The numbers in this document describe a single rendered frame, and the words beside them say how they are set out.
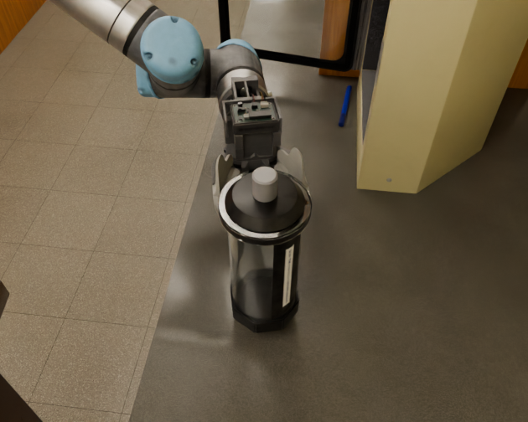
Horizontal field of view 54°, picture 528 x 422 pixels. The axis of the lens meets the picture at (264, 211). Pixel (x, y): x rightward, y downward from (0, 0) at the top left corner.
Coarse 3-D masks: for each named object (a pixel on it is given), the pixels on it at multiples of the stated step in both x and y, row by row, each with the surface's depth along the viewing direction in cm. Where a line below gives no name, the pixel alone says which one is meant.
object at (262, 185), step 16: (256, 176) 55; (272, 176) 55; (240, 192) 58; (256, 192) 56; (272, 192) 56; (288, 192) 58; (240, 208) 56; (256, 208) 56; (272, 208) 56; (288, 208) 56; (240, 224) 56; (256, 224) 56; (272, 224) 56; (288, 224) 56
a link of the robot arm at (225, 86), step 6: (234, 72) 74; (240, 72) 74; (246, 72) 74; (252, 72) 75; (222, 78) 75; (228, 78) 74; (258, 78) 75; (222, 84) 74; (228, 84) 73; (258, 84) 73; (264, 84) 75; (222, 90) 73; (228, 90) 73; (264, 90) 74; (222, 96) 73; (270, 96) 77
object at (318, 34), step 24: (240, 0) 108; (264, 0) 107; (288, 0) 105; (312, 0) 104; (336, 0) 103; (240, 24) 113; (264, 24) 111; (288, 24) 109; (312, 24) 108; (336, 24) 106; (264, 48) 115; (288, 48) 113; (312, 48) 112; (336, 48) 110
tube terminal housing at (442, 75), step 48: (432, 0) 69; (480, 0) 69; (384, 48) 75; (432, 48) 74; (480, 48) 77; (384, 96) 81; (432, 96) 80; (480, 96) 88; (384, 144) 88; (432, 144) 87; (480, 144) 102
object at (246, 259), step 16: (240, 176) 62; (288, 176) 62; (224, 192) 60; (304, 192) 60; (224, 208) 58; (304, 208) 58; (240, 240) 59; (288, 240) 57; (240, 256) 61; (256, 256) 59; (272, 256) 59; (240, 272) 64; (256, 272) 62; (272, 272) 62; (240, 288) 67; (256, 288) 65; (240, 304) 70; (256, 304) 68
